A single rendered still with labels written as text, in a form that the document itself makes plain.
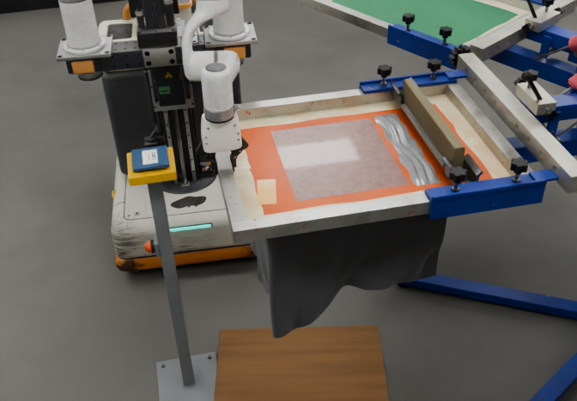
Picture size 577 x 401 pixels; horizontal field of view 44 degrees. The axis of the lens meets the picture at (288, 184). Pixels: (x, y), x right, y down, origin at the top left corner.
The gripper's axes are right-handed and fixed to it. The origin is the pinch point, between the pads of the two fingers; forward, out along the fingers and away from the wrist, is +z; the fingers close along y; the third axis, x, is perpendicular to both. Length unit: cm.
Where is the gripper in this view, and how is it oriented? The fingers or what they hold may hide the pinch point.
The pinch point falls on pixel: (223, 164)
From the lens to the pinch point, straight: 191.7
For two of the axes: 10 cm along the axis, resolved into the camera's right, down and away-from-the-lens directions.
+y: -9.8, 1.4, -1.6
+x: 2.1, 5.8, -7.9
